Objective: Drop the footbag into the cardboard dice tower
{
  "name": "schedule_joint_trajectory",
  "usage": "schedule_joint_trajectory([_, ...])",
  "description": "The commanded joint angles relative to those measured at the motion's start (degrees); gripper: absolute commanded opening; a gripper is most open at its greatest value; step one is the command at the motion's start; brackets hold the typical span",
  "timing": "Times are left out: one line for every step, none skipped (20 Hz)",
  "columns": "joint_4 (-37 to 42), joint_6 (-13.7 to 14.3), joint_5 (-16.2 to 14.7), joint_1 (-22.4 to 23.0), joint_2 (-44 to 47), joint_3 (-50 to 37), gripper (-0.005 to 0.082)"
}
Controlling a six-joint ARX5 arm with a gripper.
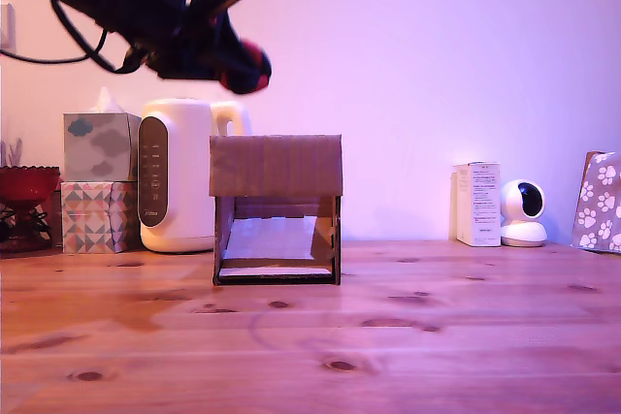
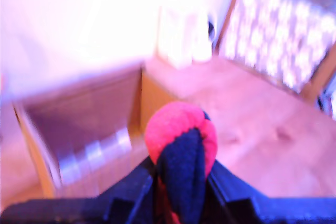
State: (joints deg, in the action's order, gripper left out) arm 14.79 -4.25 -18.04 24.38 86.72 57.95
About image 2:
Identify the red and navy footbag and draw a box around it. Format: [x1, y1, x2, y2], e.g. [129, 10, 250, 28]
[144, 102, 218, 224]

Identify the cardboard dice tower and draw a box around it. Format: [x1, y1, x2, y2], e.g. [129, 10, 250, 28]
[13, 66, 182, 198]

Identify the white printed carton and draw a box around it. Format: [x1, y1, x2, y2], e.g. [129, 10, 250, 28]
[156, 6, 211, 70]

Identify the paw print gift bag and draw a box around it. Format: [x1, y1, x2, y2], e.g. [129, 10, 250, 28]
[215, 0, 336, 99]

